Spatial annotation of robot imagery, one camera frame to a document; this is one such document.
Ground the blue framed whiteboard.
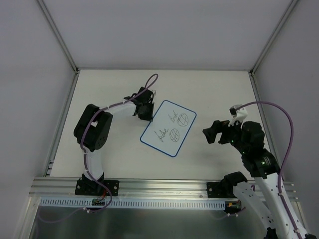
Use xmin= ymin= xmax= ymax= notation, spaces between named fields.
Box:
xmin=140 ymin=100 xmax=197 ymax=157

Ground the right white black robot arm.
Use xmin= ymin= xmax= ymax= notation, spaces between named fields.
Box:
xmin=202 ymin=120 xmax=316 ymax=239

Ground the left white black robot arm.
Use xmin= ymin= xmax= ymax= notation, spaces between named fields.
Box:
xmin=73 ymin=87 xmax=155 ymax=195

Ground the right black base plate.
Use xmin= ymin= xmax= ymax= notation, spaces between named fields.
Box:
xmin=206 ymin=181 xmax=235 ymax=198

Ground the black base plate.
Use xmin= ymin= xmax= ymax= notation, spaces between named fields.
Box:
xmin=74 ymin=176 xmax=120 ymax=197
xmin=206 ymin=181 xmax=235 ymax=198

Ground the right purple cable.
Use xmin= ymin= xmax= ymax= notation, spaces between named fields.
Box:
xmin=236 ymin=101 xmax=304 ymax=239

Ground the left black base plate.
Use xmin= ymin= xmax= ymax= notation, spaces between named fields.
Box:
xmin=74 ymin=176 xmax=120 ymax=197

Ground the left aluminium corner post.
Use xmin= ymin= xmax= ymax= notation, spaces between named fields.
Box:
xmin=35 ymin=0 xmax=78 ymax=73

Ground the aluminium corner post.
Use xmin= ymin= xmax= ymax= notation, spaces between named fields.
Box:
xmin=250 ymin=0 xmax=300 ymax=76
xmin=35 ymin=0 xmax=78 ymax=73

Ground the white slotted cable duct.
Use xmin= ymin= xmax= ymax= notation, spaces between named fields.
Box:
xmin=39 ymin=197 xmax=226 ymax=211

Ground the aluminium mounting rail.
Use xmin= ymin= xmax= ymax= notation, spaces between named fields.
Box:
xmin=28 ymin=176 xmax=300 ymax=202

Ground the right aluminium corner post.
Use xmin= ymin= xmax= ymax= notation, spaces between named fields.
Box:
xmin=250 ymin=0 xmax=300 ymax=76

